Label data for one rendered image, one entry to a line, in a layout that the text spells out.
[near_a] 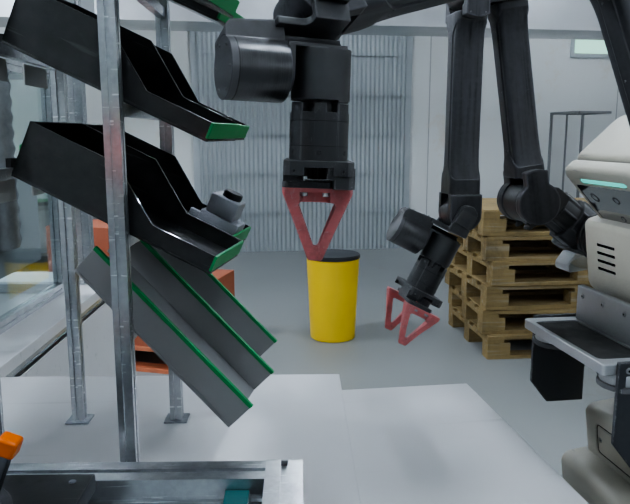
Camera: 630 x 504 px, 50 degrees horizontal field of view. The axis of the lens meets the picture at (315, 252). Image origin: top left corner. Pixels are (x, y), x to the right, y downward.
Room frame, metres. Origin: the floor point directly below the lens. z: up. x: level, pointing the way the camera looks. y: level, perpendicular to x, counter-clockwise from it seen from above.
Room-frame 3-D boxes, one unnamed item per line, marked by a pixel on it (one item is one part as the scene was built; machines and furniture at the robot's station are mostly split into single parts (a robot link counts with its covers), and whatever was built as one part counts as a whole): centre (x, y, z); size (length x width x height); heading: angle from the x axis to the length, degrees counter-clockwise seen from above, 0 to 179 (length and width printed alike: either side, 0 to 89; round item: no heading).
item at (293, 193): (0.69, 0.00, 1.28); 0.07 x 0.07 x 0.09; 1
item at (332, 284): (4.49, -0.12, 0.29); 0.36 x 0.36 x 0.57
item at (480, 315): (4.49, -1.60, 0.46); 1.28 x 0.88 x 0.91; 95
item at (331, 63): (0.67, 0.00, 1.41); 0.07 x 0.06 x 0.07; 114
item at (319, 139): (0.67, 0.00, 1.35); 0.10 x 0.07 x 0.07; 1
